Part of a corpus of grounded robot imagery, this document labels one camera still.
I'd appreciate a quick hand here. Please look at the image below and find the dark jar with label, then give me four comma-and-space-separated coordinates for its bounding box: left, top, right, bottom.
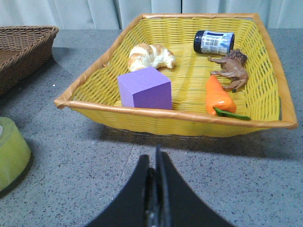
193, 30, 235, 55

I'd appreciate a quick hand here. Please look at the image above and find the yellow-green tape roll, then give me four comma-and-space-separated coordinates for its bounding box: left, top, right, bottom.
0, 117, 32, 198

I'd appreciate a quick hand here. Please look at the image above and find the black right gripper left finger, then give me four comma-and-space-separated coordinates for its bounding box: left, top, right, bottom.
87, 155, 152, 227

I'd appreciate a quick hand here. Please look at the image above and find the croissant bread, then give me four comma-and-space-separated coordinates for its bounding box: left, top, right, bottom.
128, 43, 176, 72

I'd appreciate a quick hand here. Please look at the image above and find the orange toy carrot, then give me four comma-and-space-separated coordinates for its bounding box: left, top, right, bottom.
205, 75, 250, 121

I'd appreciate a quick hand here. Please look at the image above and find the brown wicker basket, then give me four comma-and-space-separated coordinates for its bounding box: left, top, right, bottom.
0, 26, 59, 94

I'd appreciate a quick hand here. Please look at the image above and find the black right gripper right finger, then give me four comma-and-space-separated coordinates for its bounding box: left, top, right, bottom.
156, 145, 233, 227

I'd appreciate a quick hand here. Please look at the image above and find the brown toy lion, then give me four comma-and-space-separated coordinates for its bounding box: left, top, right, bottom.
207, 49, 249, 93

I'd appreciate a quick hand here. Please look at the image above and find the purple foam cube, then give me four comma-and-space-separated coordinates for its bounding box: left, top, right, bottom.
117, 67, 172, 110

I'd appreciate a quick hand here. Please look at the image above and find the white curtain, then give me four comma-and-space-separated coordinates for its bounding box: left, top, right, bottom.
0, 0, 303, 29

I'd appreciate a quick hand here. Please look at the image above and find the yellow woven basket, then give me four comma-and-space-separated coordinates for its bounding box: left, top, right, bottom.
55, 13, 298, 137

